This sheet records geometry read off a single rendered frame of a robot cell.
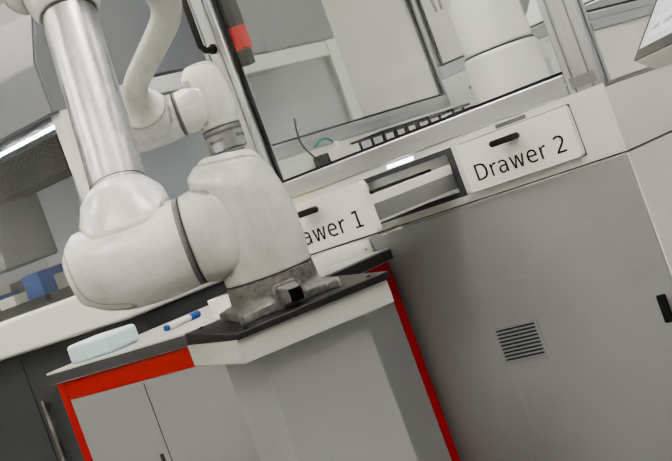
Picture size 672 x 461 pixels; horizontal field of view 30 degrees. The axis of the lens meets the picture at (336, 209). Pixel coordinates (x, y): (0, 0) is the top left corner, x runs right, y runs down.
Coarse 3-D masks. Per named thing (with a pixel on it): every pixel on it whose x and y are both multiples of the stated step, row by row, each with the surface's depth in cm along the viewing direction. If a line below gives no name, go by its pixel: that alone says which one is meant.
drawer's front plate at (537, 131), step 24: (528, 120) 263; (552, 120) 259; (480, 144) 271; (504, 144) 268; (528, 144) 264; (552, 144) 261; (576, 144) 257; (480, 168) 273; (504, 168) 269; (528, 168) 266
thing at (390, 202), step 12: (444, 168) 278; (408, 180) 268; (420, 180) 271; (432, 180) 274; (444, 180) 277; (384, 192) 261; (396, 192) 264; (408, 192) 266; (420, 192) 269; (432, 192) 273; (444, 192) 276; (384, 204) 260; (396, 204) 262; (408, 204) 265; (420, 204) 269; (384, 216) 259
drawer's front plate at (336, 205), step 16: (336, 192) 258; (352, 192) 255; (368, 192) 254; (304, 208) 264; (320, 208) 261; (336, 208) 259; (352, 208) 256; (368, 208) 253; (304, 224) 265; (320, 224) 262; (336, 224) 260; (352, 224) 257; (368, 224) 254; (320, 240) 263; (336, 240) 261; (352, 240) 258
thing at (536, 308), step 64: (512, 192) 272; (576, 192) 262; (640, 192) 253; (320, 256) 310; (448, 256) 286; (512, 256) 275; (576, 256) 265; (640, 256) 256; (448, 320) 290; (512, 320) 279; (576, 320) 269; (640, 320) 260; (448, 384) 295; (512, 384) 283; (576, 384) 273; (640, 384) 263; (512, 448) 288; (576, 448) 277; (640, 448) 267
